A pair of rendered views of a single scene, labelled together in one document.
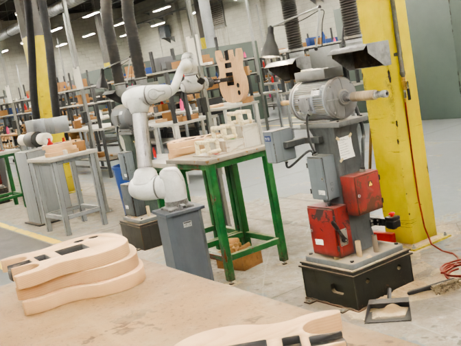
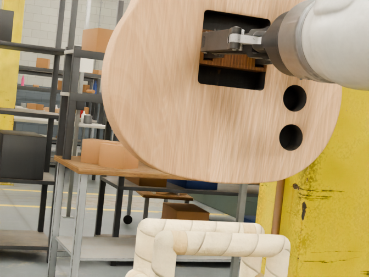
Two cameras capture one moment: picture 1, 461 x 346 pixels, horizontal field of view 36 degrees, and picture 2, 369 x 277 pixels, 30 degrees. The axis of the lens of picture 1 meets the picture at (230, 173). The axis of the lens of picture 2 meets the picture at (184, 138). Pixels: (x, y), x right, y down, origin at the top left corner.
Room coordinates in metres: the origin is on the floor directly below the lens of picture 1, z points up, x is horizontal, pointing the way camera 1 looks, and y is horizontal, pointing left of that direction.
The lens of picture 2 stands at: (5.28, 0.82, 1.38)
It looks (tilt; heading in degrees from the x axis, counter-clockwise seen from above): 3 degrees down; 281
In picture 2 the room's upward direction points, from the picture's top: 6 degrees clockwise
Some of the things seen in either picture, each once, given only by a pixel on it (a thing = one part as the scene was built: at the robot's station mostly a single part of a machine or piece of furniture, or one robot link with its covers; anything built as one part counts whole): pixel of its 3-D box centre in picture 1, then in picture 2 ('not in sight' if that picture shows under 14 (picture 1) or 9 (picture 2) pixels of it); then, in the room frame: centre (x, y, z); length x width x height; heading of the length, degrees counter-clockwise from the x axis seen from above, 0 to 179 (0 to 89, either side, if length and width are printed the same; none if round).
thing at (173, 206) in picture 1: (178, 204); not in sight; (4.57, 0.38, 0.73); 0.22 x 0.18 x 0.06; 25
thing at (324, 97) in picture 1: (321, 99); not in sight; (4.37, -0.64, 1.25); 0.41 x 0.27 x 0.26; 32
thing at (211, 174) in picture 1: (220, 224); not in sight; (4.98, 0.14, 0.45); 0.05 x 0.05 x 0.90; 32
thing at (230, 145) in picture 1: (226, 145); not in sight; (5.32, 0.00, 0.98); 0.27 x 0.16 x 0.09; 31
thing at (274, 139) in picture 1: (290, 148); not in sight; (4.31, -0.39, 0.99); 0.24 x 0.21 x 0.26; 32
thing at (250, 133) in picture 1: (241, 136); not in sight; (5.40, -0.14, 1.02); 0.27 x 0.15 x 0.17; 31
